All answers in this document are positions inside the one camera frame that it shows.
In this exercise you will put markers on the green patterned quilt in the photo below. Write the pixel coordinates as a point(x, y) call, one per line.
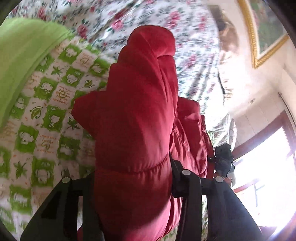
point(44, 69)

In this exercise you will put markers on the brown wooden window frame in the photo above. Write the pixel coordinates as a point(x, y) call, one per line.
point(281, 121)

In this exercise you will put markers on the red puffer jacket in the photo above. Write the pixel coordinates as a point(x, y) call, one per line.
point(139, 123)

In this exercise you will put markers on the gold framed picture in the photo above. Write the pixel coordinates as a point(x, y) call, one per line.
point(266, 32)

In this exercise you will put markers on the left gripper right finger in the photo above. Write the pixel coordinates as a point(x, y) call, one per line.
point(228, 219)

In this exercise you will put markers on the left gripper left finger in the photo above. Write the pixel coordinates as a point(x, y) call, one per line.
point(57, 217)

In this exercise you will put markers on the person's right hand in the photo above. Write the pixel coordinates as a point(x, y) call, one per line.
point(230, 179)

